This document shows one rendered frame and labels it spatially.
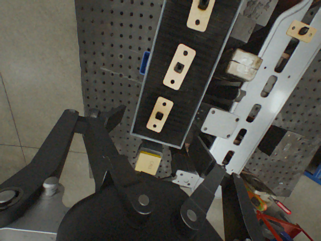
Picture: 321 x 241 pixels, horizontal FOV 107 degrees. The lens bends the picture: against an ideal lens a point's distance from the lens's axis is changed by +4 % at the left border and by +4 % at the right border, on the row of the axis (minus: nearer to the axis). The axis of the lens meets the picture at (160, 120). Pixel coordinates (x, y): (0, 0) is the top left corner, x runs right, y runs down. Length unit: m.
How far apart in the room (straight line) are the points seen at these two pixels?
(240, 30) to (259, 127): 0.36
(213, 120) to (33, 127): 2.19
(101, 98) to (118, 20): 0.42
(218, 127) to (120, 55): 0.64
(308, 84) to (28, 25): 2.40
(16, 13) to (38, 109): 0.98
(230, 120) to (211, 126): 0.06
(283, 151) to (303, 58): 0.34
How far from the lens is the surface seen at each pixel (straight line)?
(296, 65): 0.63
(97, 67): 0.83
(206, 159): 0.17
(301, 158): 1.35
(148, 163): 0.35
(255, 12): 0.46
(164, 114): 0.28
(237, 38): 0.40
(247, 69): 0.43
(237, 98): 0.39
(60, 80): 1.85
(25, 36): 2.08
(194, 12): 0.31
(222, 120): 0.38
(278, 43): 0.59
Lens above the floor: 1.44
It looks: 72 degrees down
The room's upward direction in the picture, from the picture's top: 178 degrees counter-clockwise
